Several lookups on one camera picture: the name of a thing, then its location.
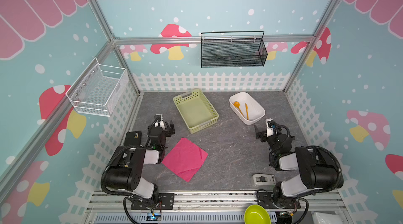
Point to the orange spoon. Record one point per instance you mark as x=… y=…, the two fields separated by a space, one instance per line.
x=237 y=105

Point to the white small device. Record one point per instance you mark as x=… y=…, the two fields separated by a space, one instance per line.
x=263 y=180

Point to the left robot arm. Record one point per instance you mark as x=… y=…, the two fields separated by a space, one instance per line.
x=123 y=174

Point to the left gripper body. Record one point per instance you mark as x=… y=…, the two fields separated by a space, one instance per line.
x=168 y=128

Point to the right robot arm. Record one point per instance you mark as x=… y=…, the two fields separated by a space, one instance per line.
x=319 y=170

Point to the black wire mesh basket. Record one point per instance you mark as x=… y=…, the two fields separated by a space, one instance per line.
x=227 y=49

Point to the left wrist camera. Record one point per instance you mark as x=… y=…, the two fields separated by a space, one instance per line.
x=159 y=122

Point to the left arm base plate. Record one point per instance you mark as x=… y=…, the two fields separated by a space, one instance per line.
x=164 y=201

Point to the green perforated plastic basket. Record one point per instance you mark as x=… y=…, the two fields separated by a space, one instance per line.
x=196 y=110

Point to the pink paper napkin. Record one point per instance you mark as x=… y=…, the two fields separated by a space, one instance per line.
x=185 y=159

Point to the orange chopstick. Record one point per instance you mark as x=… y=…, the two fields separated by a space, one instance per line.
x=247 y=113

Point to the black box with yellow label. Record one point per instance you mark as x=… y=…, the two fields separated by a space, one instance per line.
x=133 y=139

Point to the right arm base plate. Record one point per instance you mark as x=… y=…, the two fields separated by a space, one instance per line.
x=269 y=200

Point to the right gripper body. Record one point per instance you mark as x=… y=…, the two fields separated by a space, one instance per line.
x=261 y=132

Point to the white plastic tub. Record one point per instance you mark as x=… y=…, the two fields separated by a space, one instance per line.
x=256 y=111

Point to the lime green bowl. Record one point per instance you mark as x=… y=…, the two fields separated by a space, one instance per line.
x=256 y=214

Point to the white wire mesh basket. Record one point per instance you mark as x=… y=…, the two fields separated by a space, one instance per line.
x=98 y=90

